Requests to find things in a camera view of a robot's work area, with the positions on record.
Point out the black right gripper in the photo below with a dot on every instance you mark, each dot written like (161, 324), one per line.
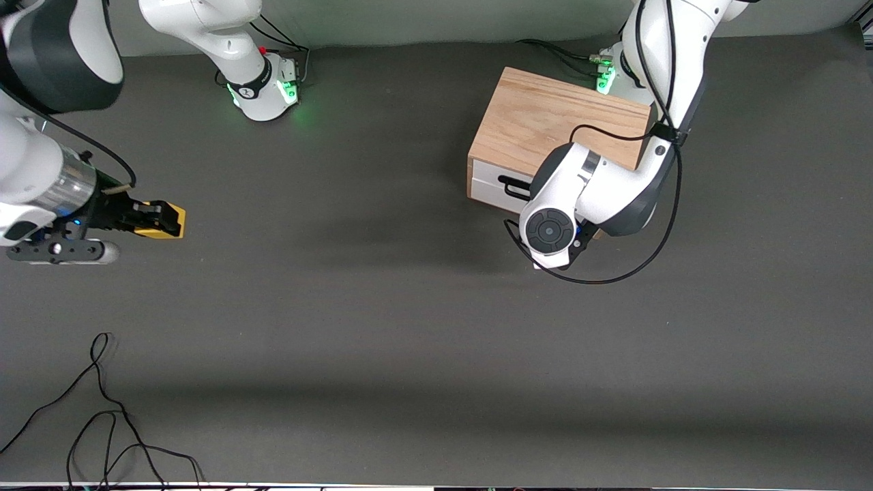
(109, 208)

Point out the yellow cube block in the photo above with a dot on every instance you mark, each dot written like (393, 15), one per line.
(183, 221)

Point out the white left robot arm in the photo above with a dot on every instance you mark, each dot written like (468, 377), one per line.
(607, 191)

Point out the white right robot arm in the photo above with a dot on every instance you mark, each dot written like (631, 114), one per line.
(41, 170)

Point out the wooden drawer cabinet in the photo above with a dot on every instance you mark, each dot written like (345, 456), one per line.
(539, 116)

